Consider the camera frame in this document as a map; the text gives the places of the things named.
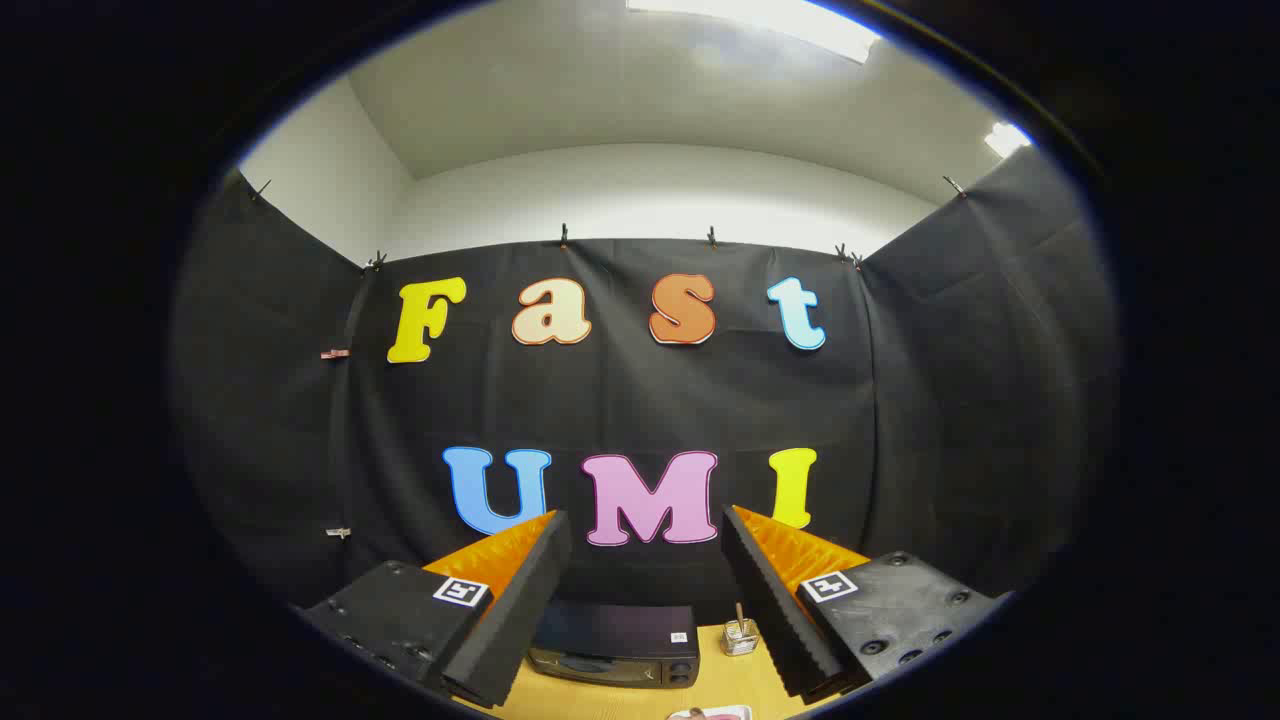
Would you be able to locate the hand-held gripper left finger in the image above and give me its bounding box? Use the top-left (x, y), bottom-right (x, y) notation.
top-left (298, 509), bottom-right (574, 709)

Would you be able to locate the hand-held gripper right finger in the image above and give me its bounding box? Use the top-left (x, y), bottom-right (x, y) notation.
top-left (720, 504), bottom-right (1006, 703)

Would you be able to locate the black toaster oven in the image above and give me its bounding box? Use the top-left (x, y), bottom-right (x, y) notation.
top-left (528, 600), bottom-right (701, 689)

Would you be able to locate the row of black cloth clips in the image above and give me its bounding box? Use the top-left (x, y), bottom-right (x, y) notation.
top-left (250, 175), bottom-right (969, 273)

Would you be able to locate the small ceiling light panel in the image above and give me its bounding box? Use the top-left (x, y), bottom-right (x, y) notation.
top-left (984, 121), bottom-right (1033, 159)

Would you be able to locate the large ceiling light panel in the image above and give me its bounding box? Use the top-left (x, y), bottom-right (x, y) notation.
top-left (625, 0), bottom-right (883, 66)

